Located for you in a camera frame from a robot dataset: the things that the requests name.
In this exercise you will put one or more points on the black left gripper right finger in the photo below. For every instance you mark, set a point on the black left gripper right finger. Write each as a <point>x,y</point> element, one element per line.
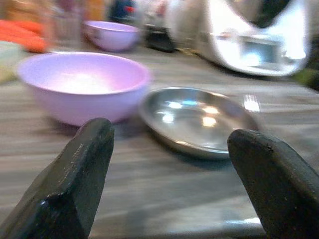
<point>276,181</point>

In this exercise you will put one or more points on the large purple plastic bowl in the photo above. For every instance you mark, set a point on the large purple plastic bowl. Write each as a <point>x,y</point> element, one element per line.
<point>82,84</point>

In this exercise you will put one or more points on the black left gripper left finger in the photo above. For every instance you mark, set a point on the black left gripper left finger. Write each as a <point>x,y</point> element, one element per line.
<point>67,179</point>

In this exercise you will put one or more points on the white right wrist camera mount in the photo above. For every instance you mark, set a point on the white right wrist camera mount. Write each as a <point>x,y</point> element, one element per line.
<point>256,37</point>

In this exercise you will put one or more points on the small purple plastic bowl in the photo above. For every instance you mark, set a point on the small purple plastic bowl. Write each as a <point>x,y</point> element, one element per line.
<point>112,35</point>

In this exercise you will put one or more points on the shiny steel plate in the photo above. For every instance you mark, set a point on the shiny steel plate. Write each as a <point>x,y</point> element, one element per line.
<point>194,119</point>

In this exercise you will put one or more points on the pale green container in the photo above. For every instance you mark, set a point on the pale green container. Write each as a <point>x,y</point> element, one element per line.
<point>7,62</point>

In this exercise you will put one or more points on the black box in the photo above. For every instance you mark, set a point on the black box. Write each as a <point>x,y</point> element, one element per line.
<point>159,37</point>

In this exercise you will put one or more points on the orange carrot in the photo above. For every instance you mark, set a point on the orange carrot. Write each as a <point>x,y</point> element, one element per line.
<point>21,35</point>

